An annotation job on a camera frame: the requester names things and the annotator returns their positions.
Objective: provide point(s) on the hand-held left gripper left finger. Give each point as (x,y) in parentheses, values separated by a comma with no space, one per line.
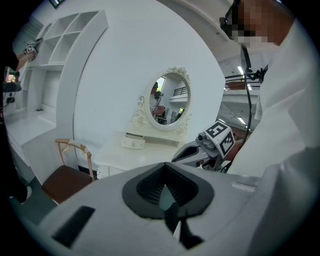
(105,195)

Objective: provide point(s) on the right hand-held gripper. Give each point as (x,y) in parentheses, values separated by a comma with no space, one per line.
(220,140)

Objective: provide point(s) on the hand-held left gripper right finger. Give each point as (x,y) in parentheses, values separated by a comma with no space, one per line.
(225,200)

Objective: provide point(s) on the white dressing table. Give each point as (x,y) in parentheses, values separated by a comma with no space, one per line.
(140,156)

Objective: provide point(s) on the white small drawer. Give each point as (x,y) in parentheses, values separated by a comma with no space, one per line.
(132,143)

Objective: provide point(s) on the person's right forearm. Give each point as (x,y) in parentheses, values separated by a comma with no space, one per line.
(237,147)

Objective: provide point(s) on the wooden chair with brown seat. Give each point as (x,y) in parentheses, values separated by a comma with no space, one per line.
(65,180)

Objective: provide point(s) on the group of ceiling light strips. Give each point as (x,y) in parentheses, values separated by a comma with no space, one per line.
(241,120)

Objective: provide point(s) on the black balcony railing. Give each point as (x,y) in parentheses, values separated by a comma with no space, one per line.
(237,81)

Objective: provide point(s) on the person's white shirt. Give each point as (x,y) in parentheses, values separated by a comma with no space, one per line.
(287,112)

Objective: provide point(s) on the white desk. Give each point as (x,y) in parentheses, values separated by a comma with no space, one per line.
(27,125)

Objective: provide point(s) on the black chest-mounted device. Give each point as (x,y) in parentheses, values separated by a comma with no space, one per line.
(246,57)

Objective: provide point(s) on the white bookshelf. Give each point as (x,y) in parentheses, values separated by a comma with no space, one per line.
(72,50)

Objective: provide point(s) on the person's head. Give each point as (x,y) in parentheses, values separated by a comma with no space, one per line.
(265,22)

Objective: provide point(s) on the oval mirror with ornate frame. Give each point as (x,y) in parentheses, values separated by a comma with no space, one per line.
(170,100)

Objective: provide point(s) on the black mount clamp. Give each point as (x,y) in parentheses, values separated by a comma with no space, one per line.
(257,73)

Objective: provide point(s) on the black head camera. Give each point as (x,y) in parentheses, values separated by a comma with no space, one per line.
(228,22)

